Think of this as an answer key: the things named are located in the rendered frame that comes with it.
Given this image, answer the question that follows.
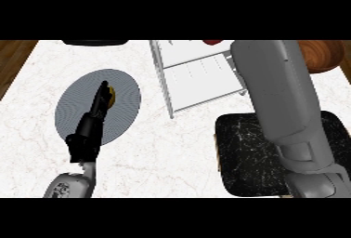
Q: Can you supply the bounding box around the black marbled tray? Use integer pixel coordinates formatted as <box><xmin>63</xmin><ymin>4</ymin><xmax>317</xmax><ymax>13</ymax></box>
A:
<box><xmin>214</xmin><ymin>110</ymin><xmax>351</xmax><ymax>198</ymax></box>

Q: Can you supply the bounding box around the yellow round food item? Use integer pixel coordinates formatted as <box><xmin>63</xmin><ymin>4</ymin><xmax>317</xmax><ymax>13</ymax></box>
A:
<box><xmin>108</xmin><ymin>86</ymin><xmax>116</xmax><ymax>110</ymax></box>

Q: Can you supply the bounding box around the brown wooden bowl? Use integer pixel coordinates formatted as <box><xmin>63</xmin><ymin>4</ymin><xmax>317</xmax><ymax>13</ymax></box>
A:
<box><xmin>298</xmin><ymin>39</ymin><xmax>347</xmax><ymax>74</ymax></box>

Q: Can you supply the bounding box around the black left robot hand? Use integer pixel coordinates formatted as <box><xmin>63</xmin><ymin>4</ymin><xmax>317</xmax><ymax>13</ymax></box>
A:
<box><xmin>65</xmin><ymin>80</ymin><xmax>112</xmax><ymax>165</ymax></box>

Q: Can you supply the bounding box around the white tiered wire basket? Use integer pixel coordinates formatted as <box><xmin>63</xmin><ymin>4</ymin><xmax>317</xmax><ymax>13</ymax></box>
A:
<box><xmin>147</xmin><ymin>39</ymin><xmax>248</xmax><ymax>120</ymax></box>

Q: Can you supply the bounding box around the black round object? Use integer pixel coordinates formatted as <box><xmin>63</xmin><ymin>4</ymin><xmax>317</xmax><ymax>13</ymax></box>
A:
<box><xmin>60</xmin><ymin>39</ymin><xmax>130</xmax><ymax>47</ymax></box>

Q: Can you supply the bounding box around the grey oval placemat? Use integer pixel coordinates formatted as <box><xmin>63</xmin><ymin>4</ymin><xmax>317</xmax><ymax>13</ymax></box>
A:
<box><xmin>53</xmin><ymin>68</ymin><xmax>143</xmax><ymax>147</ymax></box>

